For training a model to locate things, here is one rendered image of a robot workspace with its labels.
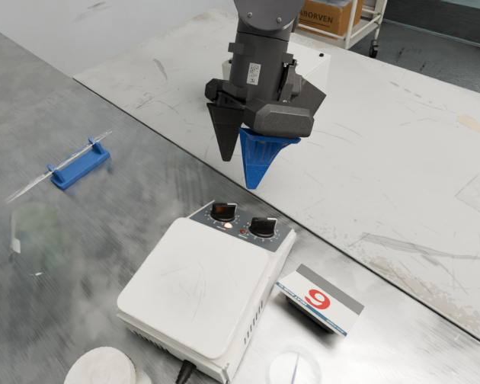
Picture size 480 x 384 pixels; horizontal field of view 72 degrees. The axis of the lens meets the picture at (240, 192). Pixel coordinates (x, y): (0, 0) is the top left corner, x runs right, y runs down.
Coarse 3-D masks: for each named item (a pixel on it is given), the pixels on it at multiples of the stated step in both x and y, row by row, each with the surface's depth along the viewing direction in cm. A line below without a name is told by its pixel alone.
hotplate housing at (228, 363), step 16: (288, 240) 41; (272, 256) 37; (272, 272) 36; (272, 288) 40; (256, 304) 34; (128, 320) 33; (256, 320) 36; (144, 336) 35; (160, 336) 32; (240, 336) 32; (176, 352) 33; (192, 352) 31; (240, 352) 34; (192, 368) 33; (208, 368) 31; (224, 368) 30
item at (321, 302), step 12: (288, 288) 38; (300, 288) 39; (312, 288) 40; (312, 300) 37; (324, 300) 38; (324, 312) 36; (336, 312) 37; (348, 312) 38; (336, 324) 35; (348, 324) 36
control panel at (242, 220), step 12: (192, 216) 42; (204, 216) 42; (240, 216) 44; (252, 216) 45; (216, 228) 40; (228, 228) 40; (240, 228) 41; (276, 228) 43; (288, 228) 44; (252, 240) 39; (264, 240) 40; (276, 240) 40
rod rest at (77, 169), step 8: (96, 144) 56; (88, 152) 58; (96, 152) 58; (104, 152) 58; (80, 160) 57; (88, 160) 57; (96, 160) 57; (48, 168) 54; (64, 168) 56; (72, 168) 56; (80, 168) 56; (88, 168) 56; (56, 176) 53; (64, 176) 55; (72, 176) 55; (80, 176) 56; (56, 184) 54; (64, 184) 54
